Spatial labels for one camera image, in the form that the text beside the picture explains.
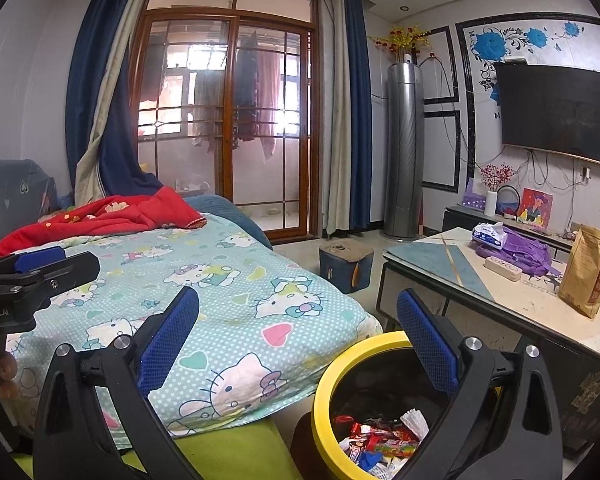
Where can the colourful framed picture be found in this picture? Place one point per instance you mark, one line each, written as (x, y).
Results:
(535, 207)

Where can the dark heart print cover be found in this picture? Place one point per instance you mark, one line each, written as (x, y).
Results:
(15, 195)

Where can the white power strip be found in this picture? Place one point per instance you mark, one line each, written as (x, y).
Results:
(503, 268)

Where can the yellow artificial flowers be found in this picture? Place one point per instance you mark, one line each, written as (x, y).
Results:
(402, 37)

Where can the black bin yellow rim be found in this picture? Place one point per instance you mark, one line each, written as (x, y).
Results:
(325, 410)

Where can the white cylinder vase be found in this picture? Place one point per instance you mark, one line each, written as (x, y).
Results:
(490, 205)

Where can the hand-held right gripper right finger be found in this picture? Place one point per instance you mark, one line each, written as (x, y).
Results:
(427, 345)

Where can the black television cabinet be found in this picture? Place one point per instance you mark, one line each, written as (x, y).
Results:
(454, 220)

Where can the black wall television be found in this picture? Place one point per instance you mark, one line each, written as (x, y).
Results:
(554, 110)

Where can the teal cat print bedsheet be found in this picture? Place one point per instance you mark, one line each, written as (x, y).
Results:
(230, 280)

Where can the round black frame ornament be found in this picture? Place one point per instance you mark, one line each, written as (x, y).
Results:
(507, 205)

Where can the green cushion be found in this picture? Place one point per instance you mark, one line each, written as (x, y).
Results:
(240, 450)

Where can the purple bag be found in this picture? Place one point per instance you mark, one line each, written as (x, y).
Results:
(527, 252)

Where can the grey tower air conditioner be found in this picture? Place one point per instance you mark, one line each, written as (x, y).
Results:
(404, 160)

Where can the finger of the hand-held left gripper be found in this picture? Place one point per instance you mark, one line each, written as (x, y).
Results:
(35, 259)
(60, 280)

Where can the dark blue mattress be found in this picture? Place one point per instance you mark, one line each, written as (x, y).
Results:
(245, 225)

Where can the red flower print blanket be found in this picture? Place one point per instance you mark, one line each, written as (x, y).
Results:
(130, 215)

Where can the heap of mixed wrappers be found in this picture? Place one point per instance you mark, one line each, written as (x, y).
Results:
(374, 437)

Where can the wooden glass sliding door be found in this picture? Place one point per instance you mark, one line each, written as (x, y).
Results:
(226, 160)

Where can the small white camera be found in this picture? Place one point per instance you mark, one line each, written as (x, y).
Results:
(408, 56)

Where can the blue storage stool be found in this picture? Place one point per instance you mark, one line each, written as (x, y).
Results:
(345, 272)

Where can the white blue tissue pack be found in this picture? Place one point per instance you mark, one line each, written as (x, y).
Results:
(489, 235)

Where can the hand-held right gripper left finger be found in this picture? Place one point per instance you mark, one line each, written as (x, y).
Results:
(167, 340)

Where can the beige curtain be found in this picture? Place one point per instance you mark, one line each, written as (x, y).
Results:
(87, 175)
(337, 160)

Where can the brown paper bag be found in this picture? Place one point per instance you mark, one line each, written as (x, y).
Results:
(584, 280)

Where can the dark blue curtain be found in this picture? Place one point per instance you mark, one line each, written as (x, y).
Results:
(100, 85)
(360, 110)

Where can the row of hanging laundry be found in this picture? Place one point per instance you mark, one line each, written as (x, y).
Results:
(247, 100)

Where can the blue flower wall decal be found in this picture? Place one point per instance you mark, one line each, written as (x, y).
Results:
(489, 45)

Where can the marble top coffee table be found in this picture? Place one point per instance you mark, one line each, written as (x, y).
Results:
(387, 285)

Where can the white pleated paper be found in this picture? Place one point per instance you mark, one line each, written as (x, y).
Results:
(414, 422)

